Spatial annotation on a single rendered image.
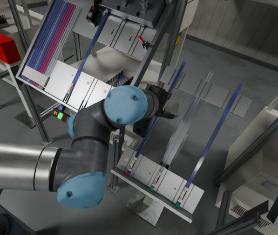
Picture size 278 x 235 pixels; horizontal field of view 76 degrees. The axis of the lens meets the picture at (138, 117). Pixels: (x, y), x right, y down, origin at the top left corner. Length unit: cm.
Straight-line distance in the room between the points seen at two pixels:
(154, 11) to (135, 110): 68
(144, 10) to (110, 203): 126
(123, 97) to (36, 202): 132
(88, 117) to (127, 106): 10
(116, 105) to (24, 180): 19
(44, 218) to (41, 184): 118
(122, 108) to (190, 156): 151
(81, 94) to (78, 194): 74
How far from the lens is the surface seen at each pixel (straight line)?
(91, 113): 39
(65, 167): 32
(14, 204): 162
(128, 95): 32
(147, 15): 94
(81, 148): 34
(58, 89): 109
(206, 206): 165
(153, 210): 148
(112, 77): 132
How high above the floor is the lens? 141
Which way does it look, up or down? 46 degrees down
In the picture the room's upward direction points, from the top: 11 degrees clockwise
